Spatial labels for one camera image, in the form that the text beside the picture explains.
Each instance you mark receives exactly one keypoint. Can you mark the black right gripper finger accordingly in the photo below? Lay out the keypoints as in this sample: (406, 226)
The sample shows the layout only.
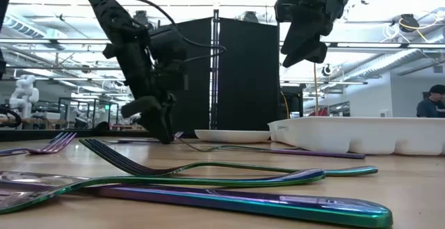
(302, 41)
(317, 53)

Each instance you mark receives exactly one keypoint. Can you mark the iridescent knife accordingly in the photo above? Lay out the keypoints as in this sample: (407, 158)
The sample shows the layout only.
(278, 204)
(330, 155)

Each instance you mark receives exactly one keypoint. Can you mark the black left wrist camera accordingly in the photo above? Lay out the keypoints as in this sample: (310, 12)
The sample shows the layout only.
(167, 44)

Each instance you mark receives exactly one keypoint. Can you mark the thin brass pole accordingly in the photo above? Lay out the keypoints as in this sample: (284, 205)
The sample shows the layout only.
(315, 89)

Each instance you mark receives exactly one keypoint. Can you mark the white cutlery tray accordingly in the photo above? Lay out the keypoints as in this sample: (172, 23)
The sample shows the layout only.
(347, 135)

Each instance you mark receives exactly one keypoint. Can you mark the black equipment rack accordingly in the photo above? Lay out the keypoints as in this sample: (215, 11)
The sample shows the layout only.
(293, 100)

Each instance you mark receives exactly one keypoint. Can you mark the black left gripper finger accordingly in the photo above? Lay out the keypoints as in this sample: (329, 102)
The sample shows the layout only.
(169, 117)
(149, 110)

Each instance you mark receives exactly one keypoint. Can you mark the white plate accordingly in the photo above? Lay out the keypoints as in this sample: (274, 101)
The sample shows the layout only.
(236, 136)

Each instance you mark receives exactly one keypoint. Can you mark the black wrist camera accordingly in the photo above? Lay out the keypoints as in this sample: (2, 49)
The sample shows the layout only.
(288, 4)
(167, 44)

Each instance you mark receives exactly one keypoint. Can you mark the person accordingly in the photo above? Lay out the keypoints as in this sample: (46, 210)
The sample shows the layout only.
(431, 107)

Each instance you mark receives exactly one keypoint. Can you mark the red background object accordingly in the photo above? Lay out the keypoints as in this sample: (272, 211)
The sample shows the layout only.
(321, 112)

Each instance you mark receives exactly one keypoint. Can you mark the black partition panel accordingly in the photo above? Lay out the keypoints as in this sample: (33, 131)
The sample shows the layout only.
(198, 100)
(248, 83)

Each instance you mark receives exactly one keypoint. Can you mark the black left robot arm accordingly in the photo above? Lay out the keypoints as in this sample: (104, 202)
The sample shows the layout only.
(114, 23)

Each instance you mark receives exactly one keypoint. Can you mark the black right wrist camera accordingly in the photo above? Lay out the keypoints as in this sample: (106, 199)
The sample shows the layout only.
(288, 4)

